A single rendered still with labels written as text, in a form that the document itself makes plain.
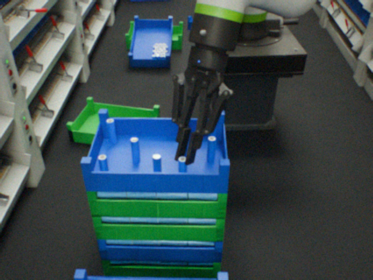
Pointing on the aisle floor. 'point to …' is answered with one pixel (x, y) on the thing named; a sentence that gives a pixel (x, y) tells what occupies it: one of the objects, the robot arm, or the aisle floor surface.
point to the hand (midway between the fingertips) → (187, 146)
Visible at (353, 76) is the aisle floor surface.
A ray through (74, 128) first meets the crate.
